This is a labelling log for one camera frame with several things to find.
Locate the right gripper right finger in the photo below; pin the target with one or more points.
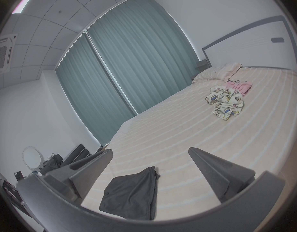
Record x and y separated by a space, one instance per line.
216 175

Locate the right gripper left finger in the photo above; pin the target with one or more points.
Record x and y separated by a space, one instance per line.
90 168

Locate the black T-shirt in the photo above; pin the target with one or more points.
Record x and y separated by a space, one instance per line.
129 194

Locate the bed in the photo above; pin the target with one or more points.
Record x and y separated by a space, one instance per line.
175 141

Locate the black chest of drawers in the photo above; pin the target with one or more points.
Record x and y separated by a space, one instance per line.
76 153

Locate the round white mirror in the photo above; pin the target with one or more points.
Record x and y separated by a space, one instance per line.
32 157

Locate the white printed garment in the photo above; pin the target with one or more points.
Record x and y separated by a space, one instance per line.
225 103

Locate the blue-green curtain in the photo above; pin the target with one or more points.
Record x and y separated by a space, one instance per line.
90 88
143 45

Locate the pink garment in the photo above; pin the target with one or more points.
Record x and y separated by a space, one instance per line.
242 86

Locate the pale pink pillow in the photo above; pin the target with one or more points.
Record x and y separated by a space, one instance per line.
218 71

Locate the grey bedside table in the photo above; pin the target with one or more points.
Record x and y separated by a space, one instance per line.
201 65

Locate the ceiling air conditioner unit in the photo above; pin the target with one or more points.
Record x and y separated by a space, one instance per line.
3 54

